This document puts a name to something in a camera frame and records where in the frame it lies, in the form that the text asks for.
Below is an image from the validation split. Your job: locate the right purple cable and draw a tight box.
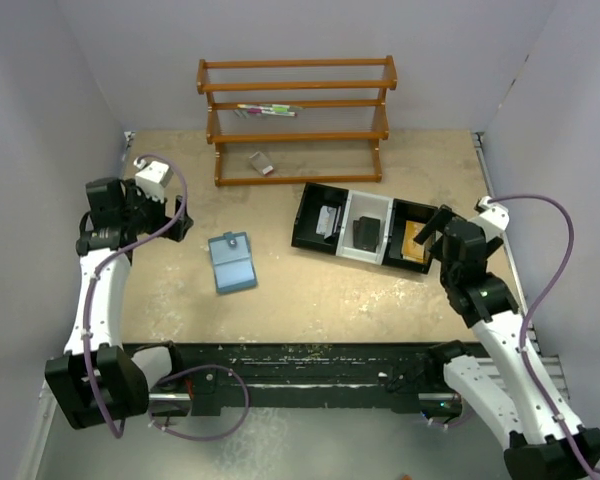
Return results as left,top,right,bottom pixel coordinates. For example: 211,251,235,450
489,193,600,480

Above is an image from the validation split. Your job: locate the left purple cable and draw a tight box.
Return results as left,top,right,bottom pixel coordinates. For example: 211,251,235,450
82,154,254,444

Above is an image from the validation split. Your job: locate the purple cable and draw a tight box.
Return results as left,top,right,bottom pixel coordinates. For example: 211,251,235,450
82,154,254,444
489,193,600,480

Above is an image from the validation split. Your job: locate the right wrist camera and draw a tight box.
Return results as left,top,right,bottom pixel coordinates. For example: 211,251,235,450
472,196,510,238

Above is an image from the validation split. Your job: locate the blue card holder wallet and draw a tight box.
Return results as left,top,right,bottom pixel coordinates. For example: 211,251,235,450
208,232,258,295

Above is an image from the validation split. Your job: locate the small clear plastic box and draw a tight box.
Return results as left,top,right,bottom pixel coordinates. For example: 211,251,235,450
249,151,275,177

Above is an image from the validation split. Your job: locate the white card in tray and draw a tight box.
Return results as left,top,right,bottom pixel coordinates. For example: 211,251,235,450
316,205,341,239

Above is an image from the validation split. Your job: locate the black and white organizer tray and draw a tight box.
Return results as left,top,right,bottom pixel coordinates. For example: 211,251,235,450
291,183,436,274

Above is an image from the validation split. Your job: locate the wooden three-tier shelf rack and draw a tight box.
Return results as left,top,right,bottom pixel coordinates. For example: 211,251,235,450
195,55,398,187

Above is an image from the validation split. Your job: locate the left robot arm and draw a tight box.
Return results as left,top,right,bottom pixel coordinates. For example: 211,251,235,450
44,170,193,437

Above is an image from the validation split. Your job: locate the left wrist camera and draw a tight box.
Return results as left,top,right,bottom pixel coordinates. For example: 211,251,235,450
133,159,174,203

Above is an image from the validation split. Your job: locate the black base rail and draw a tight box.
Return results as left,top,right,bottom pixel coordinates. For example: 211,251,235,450
150,343,462,420

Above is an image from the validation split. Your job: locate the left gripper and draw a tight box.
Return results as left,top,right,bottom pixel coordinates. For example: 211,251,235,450
121,179,191,241

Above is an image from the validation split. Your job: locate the green marker pen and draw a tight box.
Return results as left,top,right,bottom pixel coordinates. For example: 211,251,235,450
259,104,304,112

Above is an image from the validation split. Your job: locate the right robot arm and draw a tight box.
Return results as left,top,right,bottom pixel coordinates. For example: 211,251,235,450
414,197,600,479

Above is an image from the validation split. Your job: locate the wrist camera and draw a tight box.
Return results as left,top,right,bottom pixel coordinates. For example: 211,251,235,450
133,159,174,203
472,196,510,238

